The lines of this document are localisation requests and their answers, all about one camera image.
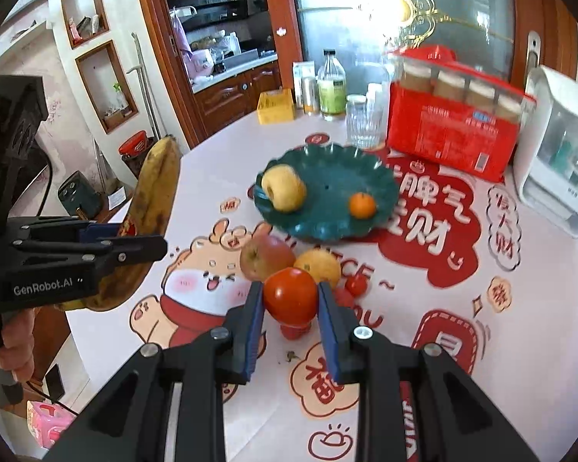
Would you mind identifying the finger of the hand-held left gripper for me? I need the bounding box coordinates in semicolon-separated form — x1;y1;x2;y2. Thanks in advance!
7;216;122;244
10;234;169;276

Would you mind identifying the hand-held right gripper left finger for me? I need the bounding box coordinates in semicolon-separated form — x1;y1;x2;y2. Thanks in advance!
43;280;267;462

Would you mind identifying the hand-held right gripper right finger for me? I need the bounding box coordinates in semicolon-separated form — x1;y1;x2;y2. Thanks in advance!
317;280;543;462

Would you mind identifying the spotted yellow banana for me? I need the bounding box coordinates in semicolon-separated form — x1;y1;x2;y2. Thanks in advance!
84;136;182;311

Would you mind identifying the large orange fruit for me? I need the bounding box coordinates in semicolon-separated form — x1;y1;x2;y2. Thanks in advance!
294;249;342;290

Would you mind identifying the red apple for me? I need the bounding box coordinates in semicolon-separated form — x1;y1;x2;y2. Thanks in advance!
240;233;296;283

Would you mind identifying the dark green scalloped plate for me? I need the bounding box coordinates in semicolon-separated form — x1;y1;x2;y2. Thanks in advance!
253;143;400;243

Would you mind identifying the person's left hand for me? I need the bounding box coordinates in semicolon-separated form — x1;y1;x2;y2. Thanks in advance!
0;307;38;384

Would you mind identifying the red cherry tomato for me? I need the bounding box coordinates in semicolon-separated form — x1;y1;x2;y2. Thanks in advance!
344;274;369;298

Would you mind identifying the red lidded container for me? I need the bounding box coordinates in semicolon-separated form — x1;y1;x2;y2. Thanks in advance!
118;132;156;175

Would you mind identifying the small orange tangerine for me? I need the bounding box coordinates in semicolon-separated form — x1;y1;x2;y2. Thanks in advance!
349;192;377;219

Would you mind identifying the pink packet on floor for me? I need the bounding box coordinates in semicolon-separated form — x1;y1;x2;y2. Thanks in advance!
26;398;76;449

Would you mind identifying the metal mop pole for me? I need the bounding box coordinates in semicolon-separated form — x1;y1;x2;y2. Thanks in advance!
128;32;163;141

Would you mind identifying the wooden kitchen cabinet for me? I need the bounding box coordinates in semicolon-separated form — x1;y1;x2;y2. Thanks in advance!
192;62;283;151

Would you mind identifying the yellow box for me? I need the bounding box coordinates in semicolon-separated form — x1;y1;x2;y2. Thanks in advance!
257;87;296;126

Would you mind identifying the ribbed glass cup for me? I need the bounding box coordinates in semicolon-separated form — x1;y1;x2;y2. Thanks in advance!
345;95;385;150

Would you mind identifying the red paper roll package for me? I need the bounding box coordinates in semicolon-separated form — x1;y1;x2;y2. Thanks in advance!
385;45;538;184

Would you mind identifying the silver can with orange base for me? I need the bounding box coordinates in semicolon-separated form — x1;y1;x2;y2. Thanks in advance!
299;76;319;116

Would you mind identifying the glass bottle with green label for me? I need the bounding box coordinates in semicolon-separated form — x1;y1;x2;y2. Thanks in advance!
316;49;349;121

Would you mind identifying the white carton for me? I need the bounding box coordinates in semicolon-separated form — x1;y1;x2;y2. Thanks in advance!
293;61;317;107

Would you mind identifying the white countertop appliance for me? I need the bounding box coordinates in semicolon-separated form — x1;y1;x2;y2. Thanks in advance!
513;65;578;239

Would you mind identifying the frosted glass door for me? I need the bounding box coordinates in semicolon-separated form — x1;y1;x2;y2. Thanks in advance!
289;0;516;102

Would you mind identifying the black cable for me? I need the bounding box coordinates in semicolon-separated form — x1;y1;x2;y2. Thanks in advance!
26;379;80;417

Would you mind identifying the wall niche shelf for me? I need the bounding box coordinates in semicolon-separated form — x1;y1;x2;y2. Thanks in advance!
60;0;111;49
75;40;140;135

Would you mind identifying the silver door handle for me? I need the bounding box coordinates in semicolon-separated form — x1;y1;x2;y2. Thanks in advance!
527;32;541;79

